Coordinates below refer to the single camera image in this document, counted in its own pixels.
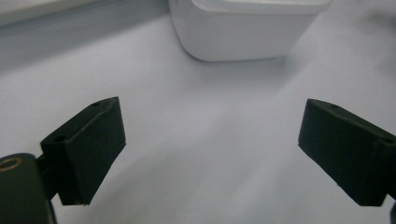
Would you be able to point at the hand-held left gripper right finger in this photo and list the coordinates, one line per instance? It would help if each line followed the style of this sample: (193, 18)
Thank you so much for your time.
(345, 149)

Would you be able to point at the white plastic container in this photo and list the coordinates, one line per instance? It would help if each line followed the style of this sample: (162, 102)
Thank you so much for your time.
(236, 29)

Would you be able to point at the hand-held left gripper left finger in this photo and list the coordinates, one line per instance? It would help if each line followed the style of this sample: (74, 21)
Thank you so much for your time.
(84, 149)

